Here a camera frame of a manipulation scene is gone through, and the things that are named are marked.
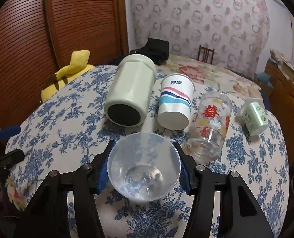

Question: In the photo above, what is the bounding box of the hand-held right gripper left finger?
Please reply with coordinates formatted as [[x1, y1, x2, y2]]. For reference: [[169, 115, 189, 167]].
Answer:
[[13, 140, 118, 238]]

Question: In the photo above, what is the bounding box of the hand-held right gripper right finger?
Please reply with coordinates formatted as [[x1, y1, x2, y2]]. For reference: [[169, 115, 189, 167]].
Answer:
[[173, 141, 274, 238]]

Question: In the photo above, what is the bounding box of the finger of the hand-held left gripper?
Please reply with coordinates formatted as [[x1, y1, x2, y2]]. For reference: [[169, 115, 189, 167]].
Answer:
[[0, 149, 25, 197], [0, 125, 22, 144]]

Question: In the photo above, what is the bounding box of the clear plastic cup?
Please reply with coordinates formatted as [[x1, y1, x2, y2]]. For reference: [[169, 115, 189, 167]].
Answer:
[[107, 132, 182, 202]]

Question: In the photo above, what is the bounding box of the striped white paper cup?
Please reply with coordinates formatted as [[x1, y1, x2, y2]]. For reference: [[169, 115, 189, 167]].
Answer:
[[157, 73, 195, 131]]

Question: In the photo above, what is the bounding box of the small green yogurt cup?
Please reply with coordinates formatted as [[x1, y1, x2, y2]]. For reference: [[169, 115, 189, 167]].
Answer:
[[237, 98, 269, 137]]

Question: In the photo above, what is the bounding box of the printed clear glass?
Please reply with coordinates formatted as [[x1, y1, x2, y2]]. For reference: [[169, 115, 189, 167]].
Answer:
[[186, 91, 233, 165]]

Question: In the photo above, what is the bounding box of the blue floral cloth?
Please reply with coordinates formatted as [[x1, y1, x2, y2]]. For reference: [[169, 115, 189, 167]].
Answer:
[[5, 64, 290, 238]]

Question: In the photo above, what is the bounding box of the yellow plush toy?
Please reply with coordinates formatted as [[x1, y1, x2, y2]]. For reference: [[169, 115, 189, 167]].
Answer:
[[41, 50, 96, 103]]

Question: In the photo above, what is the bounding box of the pale green tumbler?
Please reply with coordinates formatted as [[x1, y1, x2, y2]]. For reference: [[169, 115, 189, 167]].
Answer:
[[104, 54, 157, 127]]

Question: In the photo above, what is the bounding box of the brown slatted wardrobe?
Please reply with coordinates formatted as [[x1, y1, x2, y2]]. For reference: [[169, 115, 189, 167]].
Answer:
[[0, 0, 130, 132]]

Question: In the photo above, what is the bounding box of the pink floral bedsheet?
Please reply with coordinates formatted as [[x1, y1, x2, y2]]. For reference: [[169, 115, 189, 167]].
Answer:
[[155, 54, 270, 101]]

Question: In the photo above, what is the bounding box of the wooden chair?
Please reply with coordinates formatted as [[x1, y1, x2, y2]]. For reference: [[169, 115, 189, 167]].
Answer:
[[197, 45, 215, 65]]

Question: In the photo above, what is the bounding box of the wooden cabinet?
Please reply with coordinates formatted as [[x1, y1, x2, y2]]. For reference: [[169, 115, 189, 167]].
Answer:
[[264, 61, 294, 169]]

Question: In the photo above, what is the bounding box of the black cloth bag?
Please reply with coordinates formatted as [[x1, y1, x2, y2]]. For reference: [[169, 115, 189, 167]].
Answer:
[[108, 37, 170, 66]]

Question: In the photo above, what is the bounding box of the pile of papers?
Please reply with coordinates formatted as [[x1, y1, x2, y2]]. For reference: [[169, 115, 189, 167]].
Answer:
[[270, 49, 294, 75]]

